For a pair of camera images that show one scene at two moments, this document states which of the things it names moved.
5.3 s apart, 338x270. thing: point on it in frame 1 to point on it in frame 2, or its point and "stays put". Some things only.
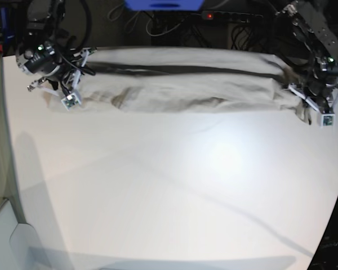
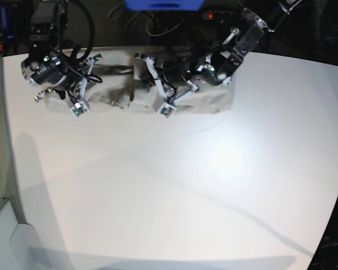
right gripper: x=323 y=97 to x=172 y=79
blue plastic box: x=164 y=5 stays put
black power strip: x=231 y=16 stays put
